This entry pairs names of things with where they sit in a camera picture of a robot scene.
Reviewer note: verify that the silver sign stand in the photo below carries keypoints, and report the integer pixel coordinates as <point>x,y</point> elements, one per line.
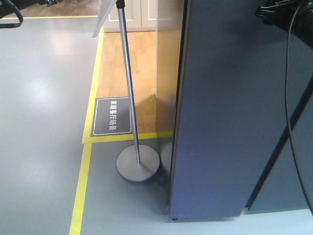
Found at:
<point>136,163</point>

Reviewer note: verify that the dark grey fridge body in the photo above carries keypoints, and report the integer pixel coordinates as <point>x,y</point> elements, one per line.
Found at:
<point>280,190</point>

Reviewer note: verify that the dark floor sign sticker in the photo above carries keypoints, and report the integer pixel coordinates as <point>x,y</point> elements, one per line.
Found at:
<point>112,116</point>

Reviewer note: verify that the white panel cabinet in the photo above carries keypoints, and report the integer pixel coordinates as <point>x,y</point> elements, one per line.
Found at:
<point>141,15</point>

